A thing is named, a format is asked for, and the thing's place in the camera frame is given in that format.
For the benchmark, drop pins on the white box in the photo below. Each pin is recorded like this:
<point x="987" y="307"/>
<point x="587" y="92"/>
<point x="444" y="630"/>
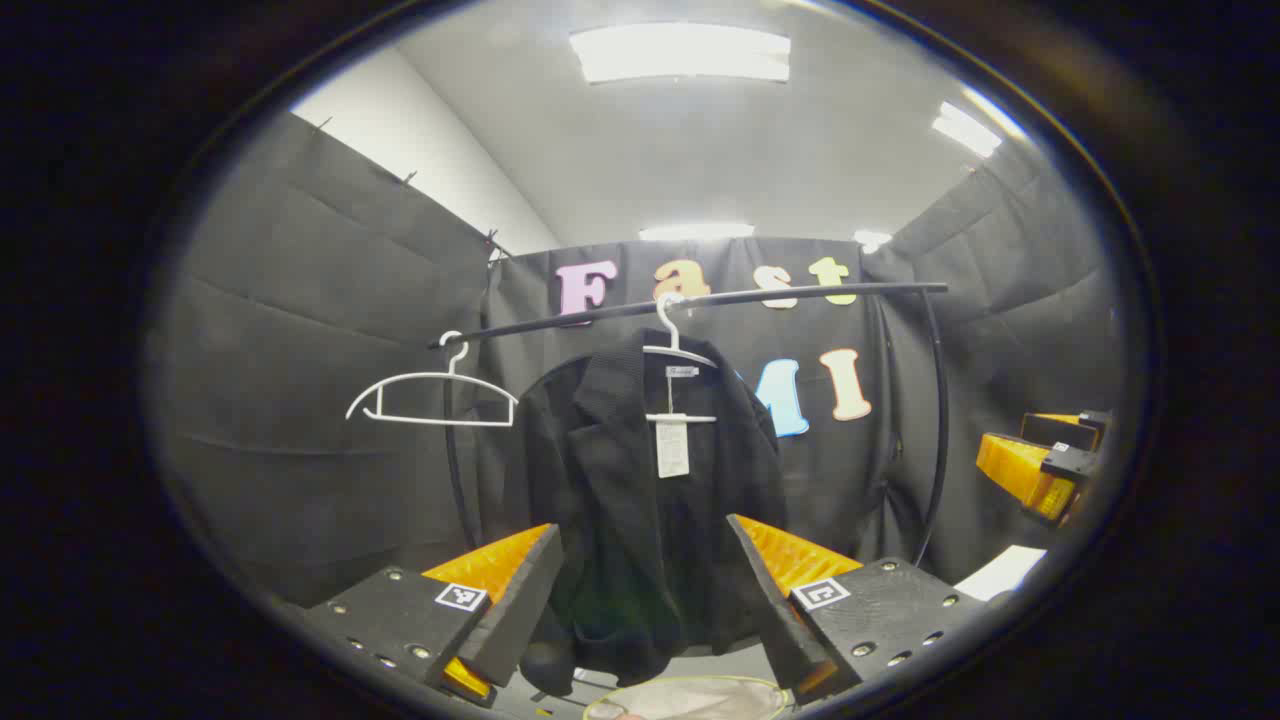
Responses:
<point x="1000" y="572"/>

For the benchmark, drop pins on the large ceiling light panel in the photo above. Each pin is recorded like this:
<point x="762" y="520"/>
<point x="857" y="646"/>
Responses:
<point x="680" y="52"/>

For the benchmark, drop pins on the black backdrop cloth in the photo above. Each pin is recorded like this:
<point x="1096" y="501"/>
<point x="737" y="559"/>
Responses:
<point x="300" y="350"/>

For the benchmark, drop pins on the black clothes rack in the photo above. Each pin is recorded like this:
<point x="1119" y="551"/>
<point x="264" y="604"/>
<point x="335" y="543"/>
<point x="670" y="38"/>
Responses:
<point x="850" y="291"/>

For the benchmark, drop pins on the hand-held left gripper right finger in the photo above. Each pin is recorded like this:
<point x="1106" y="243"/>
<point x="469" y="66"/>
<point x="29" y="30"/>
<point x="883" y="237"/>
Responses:
<point x="775" y="610"/>

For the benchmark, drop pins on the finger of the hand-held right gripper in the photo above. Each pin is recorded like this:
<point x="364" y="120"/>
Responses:
<point x="1050" y="432"/>
<point x="1068" y="462"/>

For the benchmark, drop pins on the white clothes hanger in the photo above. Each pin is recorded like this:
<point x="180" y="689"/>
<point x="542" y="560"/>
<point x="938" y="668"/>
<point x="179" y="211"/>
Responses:
<point x="680" y="417"/>
<point x="440" y="421"/>

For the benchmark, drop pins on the black knit jacket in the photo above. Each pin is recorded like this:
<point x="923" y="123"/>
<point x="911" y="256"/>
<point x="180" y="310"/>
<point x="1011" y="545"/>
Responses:
<point x="620" y="500"/>

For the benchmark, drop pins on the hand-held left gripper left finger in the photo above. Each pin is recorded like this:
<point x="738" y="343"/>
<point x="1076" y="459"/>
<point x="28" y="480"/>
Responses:
<point x="520" y="620"/>

